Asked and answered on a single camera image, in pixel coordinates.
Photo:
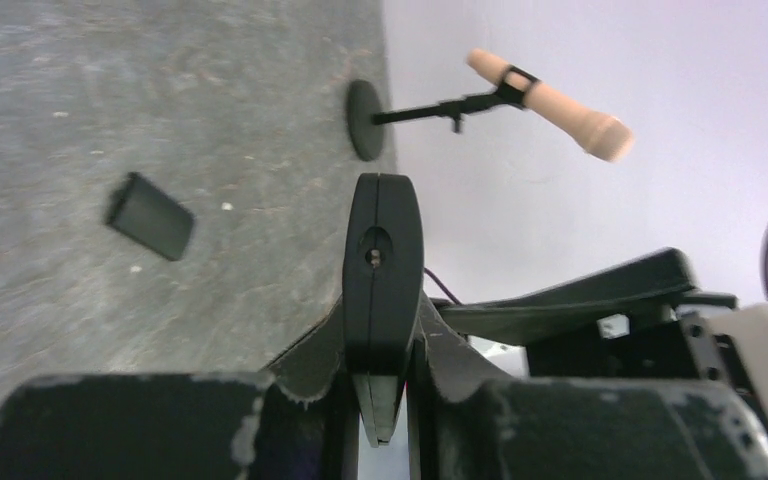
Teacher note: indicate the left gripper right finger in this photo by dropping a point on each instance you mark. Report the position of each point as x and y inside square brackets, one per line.
[468, 419]

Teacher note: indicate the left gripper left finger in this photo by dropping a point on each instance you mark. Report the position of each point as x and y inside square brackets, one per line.
[295, 419]

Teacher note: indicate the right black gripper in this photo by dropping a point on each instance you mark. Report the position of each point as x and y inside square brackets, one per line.
[643, 288]

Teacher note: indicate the black slim remote control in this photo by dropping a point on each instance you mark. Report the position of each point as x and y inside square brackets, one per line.
[382, 280]

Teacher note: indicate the black remote battery cover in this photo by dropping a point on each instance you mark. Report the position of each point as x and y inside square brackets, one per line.
[147, 215]

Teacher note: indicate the beige foam microphone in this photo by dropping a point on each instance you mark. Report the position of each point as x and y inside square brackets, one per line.
[598, 134]

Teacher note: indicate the black microphone stand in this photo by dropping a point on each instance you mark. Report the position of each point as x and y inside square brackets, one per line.
[366, 119]

